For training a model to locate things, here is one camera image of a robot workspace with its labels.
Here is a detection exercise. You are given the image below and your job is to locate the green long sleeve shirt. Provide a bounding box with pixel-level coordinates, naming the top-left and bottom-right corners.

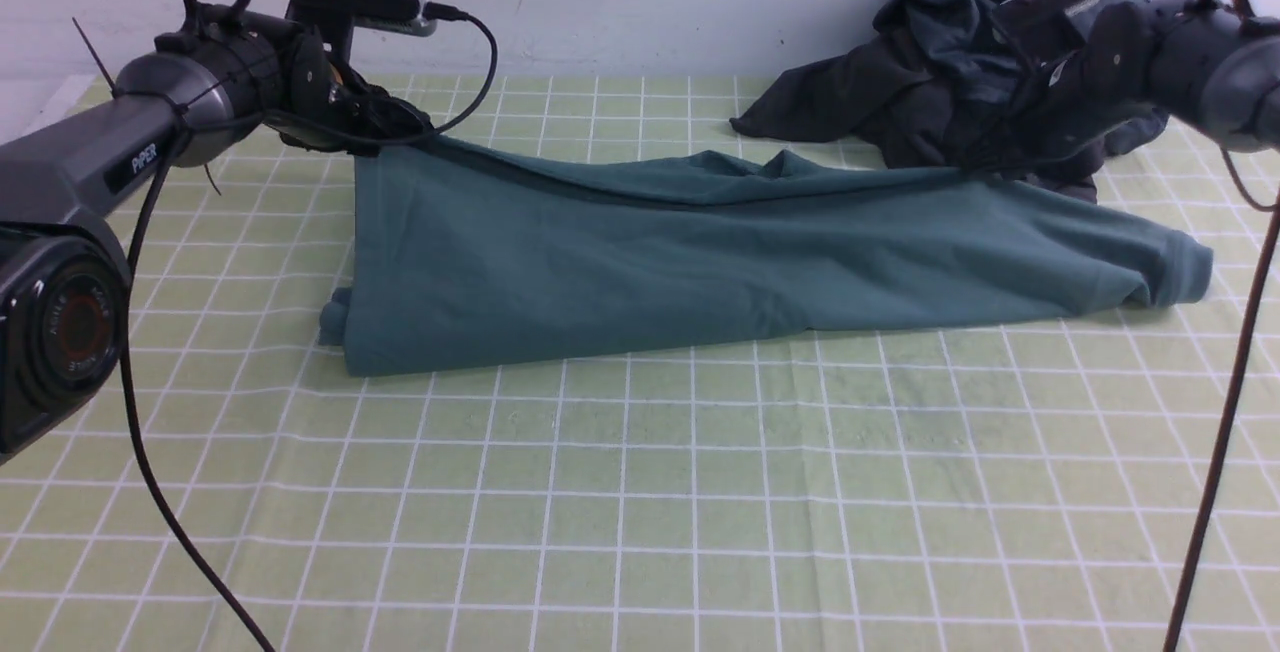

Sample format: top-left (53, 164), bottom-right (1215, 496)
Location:
top-left (317, 138), bottom-right (1213, 377)

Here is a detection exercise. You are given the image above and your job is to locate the left black cable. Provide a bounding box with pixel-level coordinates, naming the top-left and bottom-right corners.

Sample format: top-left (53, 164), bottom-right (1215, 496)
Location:
top-left (118, 3), bottom-right (499, 652)

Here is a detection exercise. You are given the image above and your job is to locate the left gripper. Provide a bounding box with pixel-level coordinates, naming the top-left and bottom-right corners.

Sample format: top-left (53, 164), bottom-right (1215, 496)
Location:
top-left (275, 29), bottom-right (436, 154)

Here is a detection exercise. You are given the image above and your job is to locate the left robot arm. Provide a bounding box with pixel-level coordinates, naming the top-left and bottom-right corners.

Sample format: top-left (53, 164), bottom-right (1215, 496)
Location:
top-left (1, 0), bottom-right (434, 460)

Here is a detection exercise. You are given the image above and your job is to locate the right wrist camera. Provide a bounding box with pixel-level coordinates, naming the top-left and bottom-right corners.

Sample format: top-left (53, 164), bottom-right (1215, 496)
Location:
top-left (991, 0), bottom-right (1102, 45)

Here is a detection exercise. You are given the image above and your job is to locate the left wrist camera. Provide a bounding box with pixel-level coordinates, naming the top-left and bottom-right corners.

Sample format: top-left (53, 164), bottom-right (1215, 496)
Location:
top-left (285, 0), bottom-right (436, 61)

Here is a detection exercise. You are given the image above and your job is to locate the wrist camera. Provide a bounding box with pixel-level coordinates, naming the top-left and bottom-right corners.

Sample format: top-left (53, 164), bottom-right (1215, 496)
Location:
top-left (991, 0), bottom-right (1102, 45)
top-left (285, 0), bottom-right (436, 61)

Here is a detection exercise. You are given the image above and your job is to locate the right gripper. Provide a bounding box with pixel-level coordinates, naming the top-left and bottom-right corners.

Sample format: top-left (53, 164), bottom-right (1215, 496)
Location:
top-left (965, 51), bottom-right (1126, 178)

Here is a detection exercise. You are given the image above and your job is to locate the green checkered tablecloth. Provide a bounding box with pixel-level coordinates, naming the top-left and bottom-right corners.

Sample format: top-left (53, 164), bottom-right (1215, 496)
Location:
top-left (0, 72), bottom-right (1280, 652)

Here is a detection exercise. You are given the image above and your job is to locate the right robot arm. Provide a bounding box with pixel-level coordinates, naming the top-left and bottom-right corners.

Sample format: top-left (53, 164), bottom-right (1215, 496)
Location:
top-left (959, 0), bottom-right (1279, 173)

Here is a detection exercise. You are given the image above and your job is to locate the right brown cable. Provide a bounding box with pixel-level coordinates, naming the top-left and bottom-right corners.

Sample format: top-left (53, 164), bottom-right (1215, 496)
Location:
top-left (1160, 0), bottom-right (1280, 652)

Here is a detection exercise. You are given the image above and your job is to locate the dark clothes pile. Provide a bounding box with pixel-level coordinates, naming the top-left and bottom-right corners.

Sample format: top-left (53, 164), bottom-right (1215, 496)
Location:
top-left (730, 0), bottom-right (1171, 202)

